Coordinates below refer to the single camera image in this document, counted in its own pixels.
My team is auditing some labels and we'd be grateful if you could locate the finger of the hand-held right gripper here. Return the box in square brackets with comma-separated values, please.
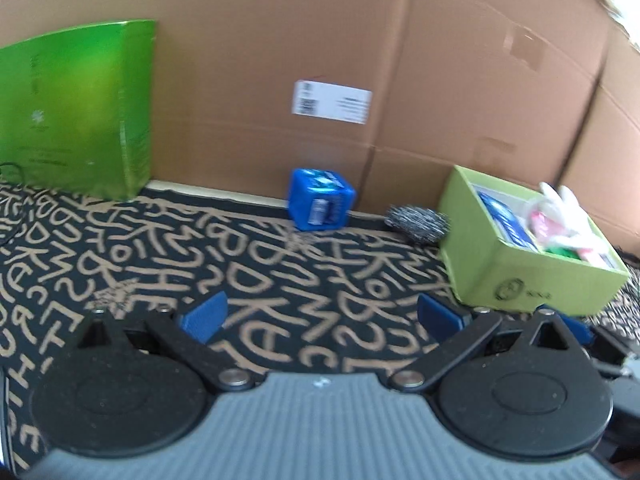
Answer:
[557, 315, 640, 380]

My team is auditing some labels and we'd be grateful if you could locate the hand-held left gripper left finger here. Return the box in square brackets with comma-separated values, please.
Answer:
[60, 292, 257, 393]

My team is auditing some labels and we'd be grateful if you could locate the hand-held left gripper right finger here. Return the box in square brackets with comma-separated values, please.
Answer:
[389, 292, 586, 393]

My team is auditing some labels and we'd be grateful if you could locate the light green box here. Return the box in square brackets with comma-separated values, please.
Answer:
[438, 165, 632, 317]

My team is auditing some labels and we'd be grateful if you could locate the green packet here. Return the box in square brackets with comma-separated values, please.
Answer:
[542, 245, 581, 262]

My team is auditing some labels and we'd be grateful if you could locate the white glove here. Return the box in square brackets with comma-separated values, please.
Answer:
[525, 183, 608, 261]

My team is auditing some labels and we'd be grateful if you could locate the black tan letter-patterned cloth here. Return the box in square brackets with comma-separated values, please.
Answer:
[0, 180, 640, 480]

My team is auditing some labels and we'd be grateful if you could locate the steel wool scrubber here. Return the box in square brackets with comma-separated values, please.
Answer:
[384, 203, 451, 247]

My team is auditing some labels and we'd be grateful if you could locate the blue cube packet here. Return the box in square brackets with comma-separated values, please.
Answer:
[289, 168, 356, 232]

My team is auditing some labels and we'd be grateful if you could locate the white shipping label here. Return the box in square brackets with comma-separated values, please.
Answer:
[291, 80, 373, 125]

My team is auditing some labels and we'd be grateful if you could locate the large dark green box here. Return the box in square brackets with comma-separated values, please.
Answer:
[0, 20, 157, 201]

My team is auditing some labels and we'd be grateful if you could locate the large brown cardboard backdrop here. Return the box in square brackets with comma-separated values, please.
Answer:
[0, 0, 640, 261]

